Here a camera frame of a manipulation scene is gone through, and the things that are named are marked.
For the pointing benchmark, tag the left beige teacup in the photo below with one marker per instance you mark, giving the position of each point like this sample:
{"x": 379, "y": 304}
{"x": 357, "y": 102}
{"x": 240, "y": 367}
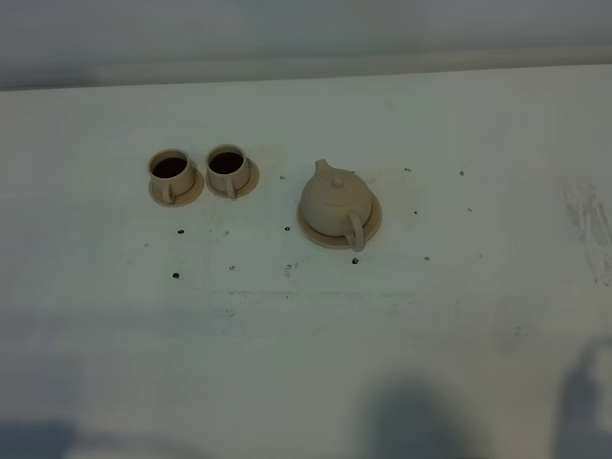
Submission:
{"x": 172, "y": 173}

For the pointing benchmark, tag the teacup saucer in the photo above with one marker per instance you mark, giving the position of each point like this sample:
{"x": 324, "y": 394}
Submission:
{"x": 182, "y": 199}
{"x": 251, "y": 179}

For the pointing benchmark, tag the right beige teacup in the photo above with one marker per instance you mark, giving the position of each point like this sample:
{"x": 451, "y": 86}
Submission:
{"x": 228, "y": 170}

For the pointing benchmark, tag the beige teacup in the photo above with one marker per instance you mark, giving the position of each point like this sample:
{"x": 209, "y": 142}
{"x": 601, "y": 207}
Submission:
{"x": 172, "y": 173}
{"x": 228, "y": 170}

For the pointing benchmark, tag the left teacup saucer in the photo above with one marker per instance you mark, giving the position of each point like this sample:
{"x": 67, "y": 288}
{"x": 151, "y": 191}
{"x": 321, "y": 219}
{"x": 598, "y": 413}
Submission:
{"x": 182, "y": 199}

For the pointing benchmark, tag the beige teapot saucer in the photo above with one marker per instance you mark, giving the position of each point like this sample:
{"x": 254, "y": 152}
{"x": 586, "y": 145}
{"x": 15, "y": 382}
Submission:
{"x": 370, "y": 228}

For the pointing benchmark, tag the beige ceramic teapot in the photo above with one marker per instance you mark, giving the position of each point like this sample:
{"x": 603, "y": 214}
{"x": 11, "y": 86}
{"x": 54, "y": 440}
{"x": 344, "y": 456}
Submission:
{"x": 337, "y": 202}

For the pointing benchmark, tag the right teacup saucer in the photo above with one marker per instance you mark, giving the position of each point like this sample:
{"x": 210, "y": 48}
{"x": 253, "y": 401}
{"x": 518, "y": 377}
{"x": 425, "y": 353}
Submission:
{"x": 251, "y": 179}

